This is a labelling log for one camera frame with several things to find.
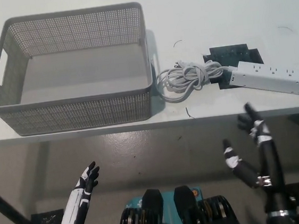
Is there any grey perforated plastic basket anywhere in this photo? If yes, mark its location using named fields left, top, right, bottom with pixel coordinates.
left=0, top=0, right=165, bottom=139

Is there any white power strip with cord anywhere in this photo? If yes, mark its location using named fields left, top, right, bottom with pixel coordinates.
left=154, top=49, right=299, bottom=110

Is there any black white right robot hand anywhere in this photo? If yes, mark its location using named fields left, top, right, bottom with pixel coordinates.
left=218, top=99, right=285, bottom=192

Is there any short black wire scrap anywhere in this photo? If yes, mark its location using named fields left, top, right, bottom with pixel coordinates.
left=185, top=106, right=195, bottom=120

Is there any black table leg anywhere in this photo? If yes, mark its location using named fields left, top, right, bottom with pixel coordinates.
left=0, top=179, right=34, bottom=224

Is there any black tape patch on table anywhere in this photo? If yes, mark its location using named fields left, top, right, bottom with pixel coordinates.
left=201, top=42, right=268, bottom=92

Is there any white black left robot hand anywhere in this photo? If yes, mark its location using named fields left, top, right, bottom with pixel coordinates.
left=53, top=161, right=107, bottom=224

